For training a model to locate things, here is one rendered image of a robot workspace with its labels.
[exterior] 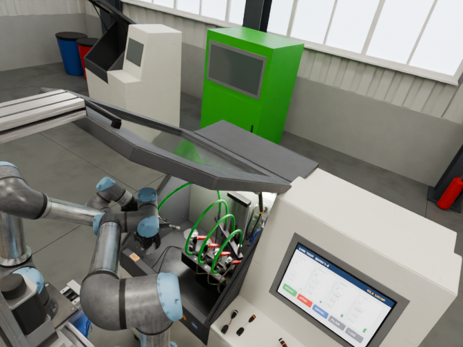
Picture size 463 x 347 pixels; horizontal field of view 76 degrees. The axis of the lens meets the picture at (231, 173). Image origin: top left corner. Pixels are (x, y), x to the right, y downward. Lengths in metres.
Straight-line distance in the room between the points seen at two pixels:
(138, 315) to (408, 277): 0.91
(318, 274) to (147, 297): 0.78
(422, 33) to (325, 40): 1.23
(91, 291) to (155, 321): 0.17
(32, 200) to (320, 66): 4.56
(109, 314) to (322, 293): 0.89
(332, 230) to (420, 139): 3.98
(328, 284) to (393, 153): 4.05
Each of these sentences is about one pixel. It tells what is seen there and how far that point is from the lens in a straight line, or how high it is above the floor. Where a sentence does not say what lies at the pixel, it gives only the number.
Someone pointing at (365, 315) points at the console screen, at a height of 1.30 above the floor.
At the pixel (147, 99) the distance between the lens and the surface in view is 4.33.
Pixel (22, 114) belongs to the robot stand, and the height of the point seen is 2.03.
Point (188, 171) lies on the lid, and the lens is 0.75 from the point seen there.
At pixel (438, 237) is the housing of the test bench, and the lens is 1.63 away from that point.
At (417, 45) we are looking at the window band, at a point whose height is 1.80.
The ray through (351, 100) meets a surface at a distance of 5.08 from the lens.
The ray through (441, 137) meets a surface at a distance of 5.11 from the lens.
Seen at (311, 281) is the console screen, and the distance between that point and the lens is 1.38.
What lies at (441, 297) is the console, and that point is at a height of 1.52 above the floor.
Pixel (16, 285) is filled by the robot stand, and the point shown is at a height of 1.57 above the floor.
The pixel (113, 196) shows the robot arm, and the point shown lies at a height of 1.41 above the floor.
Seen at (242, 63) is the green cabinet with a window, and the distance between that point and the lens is 4.03.
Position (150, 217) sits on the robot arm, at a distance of 1.11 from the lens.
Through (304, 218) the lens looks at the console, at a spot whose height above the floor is 1.52.
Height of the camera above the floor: 2.33
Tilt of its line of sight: 35 degrees down
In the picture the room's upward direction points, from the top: 9 degrees clockwise
